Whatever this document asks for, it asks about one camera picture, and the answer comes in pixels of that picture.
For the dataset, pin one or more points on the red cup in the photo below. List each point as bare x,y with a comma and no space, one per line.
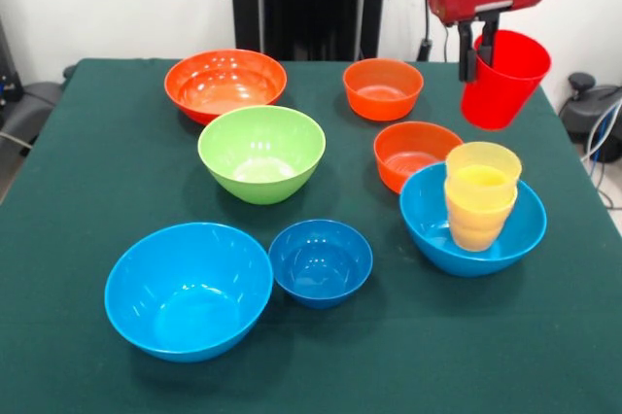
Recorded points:
505,93

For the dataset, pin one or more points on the orange bowl with ringed bottom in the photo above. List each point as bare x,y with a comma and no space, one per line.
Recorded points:
408,151

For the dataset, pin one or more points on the stack of yellow cups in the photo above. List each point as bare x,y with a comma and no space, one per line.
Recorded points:
473,227

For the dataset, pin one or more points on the green bowl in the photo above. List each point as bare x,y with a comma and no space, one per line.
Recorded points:
262,161

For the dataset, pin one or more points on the small plain orange bowl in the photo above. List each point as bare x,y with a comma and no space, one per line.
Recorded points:
381,103

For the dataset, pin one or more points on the large blue bowl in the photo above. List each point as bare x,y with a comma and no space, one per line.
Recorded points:
189,307
427,234

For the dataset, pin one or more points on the large orange bowl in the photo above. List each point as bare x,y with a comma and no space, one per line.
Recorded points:
228,88

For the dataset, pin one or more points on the small dark blue bowl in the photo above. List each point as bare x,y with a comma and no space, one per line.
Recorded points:
321,268

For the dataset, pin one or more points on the dark green tablecloth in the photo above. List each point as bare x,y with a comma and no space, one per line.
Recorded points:
437,360

